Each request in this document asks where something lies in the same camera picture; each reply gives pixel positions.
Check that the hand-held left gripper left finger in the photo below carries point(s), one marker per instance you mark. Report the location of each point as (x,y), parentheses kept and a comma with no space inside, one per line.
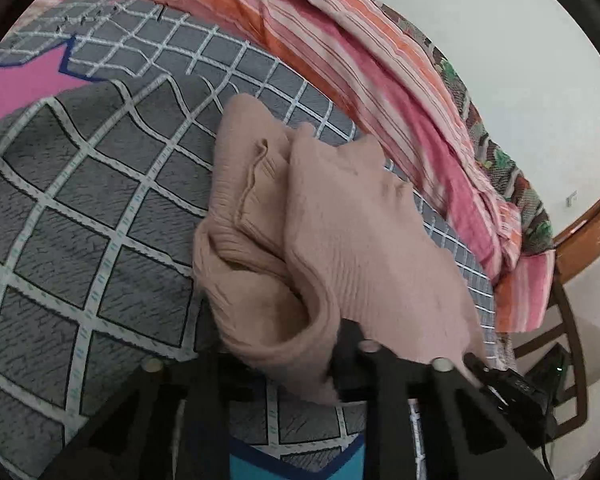
(220,380)

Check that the floral patchwork blanket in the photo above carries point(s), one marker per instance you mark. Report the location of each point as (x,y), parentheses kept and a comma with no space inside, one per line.
(485,160)

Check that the black device with green light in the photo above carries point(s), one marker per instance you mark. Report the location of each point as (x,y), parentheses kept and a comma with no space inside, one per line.
(550,365)

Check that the brown wooden door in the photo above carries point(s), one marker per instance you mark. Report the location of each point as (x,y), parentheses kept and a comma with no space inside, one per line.
(590,240)

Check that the pink knit sweater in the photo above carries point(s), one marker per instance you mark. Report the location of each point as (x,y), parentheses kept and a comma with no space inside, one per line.
(355,240)

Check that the pink orange striped quilt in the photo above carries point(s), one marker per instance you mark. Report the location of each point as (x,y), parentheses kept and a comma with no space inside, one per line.
(380,75)

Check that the grey checked blanket with stars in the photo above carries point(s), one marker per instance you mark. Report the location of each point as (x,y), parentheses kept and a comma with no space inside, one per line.
(105,220)

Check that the dark wooden bed frame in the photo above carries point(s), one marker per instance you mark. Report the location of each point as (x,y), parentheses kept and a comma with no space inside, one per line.
(572,330)

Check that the white wall switch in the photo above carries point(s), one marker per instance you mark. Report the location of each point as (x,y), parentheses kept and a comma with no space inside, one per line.
(572,198)

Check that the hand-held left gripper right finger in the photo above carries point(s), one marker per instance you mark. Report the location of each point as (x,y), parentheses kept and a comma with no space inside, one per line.
(350,360)

